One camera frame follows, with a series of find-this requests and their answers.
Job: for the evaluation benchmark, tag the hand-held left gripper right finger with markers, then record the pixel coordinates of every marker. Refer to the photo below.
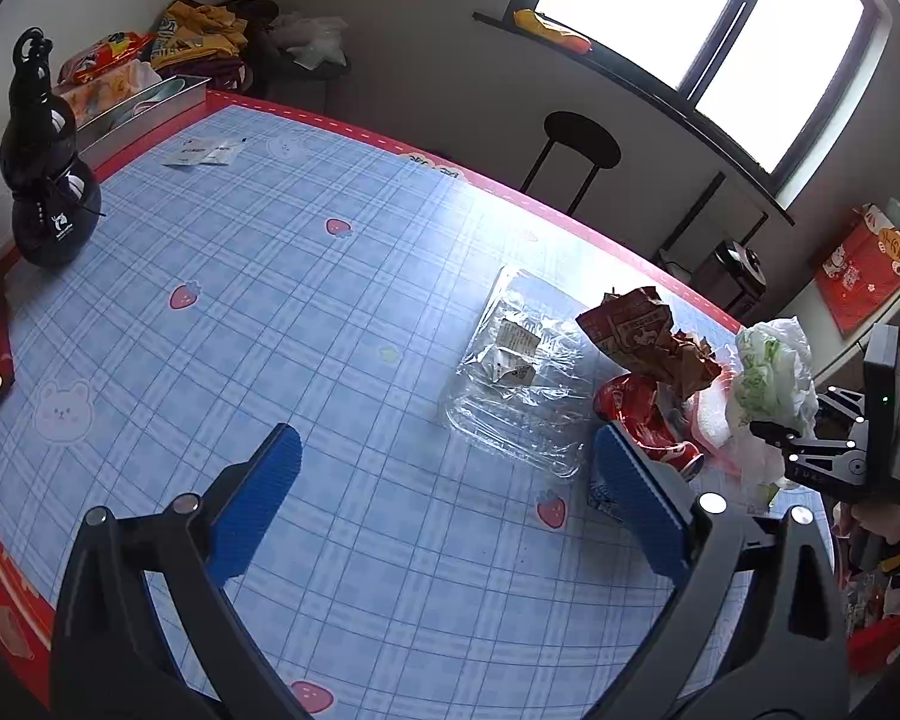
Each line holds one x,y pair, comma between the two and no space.
637,502

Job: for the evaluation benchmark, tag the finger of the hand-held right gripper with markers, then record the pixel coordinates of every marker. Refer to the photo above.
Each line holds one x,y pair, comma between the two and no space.
802,454
840,401

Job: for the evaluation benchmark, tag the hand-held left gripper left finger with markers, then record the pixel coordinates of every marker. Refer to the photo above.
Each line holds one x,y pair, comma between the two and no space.
262,495

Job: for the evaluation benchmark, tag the white green plastic bag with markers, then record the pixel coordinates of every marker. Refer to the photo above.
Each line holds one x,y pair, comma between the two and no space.
765,375

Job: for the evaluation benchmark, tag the crushed red can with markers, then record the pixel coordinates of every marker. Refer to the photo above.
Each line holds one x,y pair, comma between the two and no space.
634,405

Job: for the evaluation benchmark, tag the clear plastic bag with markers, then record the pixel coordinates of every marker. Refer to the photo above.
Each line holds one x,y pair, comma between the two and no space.
311,41
525,390

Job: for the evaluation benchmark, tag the foil snack bag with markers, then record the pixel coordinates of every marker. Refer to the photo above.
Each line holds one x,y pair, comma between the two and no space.
645,337

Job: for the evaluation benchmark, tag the person's right hand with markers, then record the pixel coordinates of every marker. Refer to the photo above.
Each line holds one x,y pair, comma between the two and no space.
881,521

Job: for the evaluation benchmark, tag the cream refrigerator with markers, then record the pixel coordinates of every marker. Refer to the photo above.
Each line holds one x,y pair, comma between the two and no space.
847,352

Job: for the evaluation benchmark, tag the translucent plastic wrapper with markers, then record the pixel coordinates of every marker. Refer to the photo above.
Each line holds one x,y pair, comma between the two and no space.
750,465

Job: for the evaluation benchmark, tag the red printed cloth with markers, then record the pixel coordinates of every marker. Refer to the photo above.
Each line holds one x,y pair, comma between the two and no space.
862,277

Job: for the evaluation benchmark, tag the electric pressure cooker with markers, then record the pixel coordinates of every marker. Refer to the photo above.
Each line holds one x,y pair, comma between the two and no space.
742,270

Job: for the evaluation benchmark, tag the red plastic bag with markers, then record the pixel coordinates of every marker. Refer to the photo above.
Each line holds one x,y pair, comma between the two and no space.
877,645

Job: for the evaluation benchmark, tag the blue plaid tablecloth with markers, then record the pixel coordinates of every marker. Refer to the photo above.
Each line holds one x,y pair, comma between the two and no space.
270,277

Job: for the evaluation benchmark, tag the white paper sachet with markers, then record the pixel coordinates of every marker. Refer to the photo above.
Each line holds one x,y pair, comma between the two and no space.
186,154
225,151

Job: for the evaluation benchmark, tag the black gourd-shaped bottle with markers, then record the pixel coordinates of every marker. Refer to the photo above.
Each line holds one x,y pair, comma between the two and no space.
45,217

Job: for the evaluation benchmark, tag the black round stool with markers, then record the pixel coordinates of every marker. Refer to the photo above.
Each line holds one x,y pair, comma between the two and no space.
581,136

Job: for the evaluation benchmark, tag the dark window sill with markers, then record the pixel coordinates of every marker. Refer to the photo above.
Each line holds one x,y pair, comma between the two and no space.
645,86

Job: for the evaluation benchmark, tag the metal tray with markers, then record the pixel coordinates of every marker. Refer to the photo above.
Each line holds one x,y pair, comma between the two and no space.
157,101

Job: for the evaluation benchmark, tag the orange snack packet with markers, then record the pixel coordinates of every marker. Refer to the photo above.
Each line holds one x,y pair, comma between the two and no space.
101,94

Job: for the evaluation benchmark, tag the dark framed window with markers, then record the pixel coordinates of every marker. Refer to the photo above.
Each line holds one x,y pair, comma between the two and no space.
645,15

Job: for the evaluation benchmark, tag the crumpled clear plastic bag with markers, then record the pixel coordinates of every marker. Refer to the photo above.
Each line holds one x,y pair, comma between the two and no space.
311,41

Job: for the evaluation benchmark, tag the yellow printed clothes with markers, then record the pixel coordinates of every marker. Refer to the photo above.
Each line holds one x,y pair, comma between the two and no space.
195,34

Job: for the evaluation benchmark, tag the red snack packet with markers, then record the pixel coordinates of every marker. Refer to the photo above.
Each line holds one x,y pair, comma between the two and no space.
105,52

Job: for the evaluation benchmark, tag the orange yellow packet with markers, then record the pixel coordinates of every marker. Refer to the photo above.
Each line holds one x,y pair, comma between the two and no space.
551,28

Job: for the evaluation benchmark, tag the dark folding frame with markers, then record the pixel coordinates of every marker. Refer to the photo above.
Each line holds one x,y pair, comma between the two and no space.
690,217

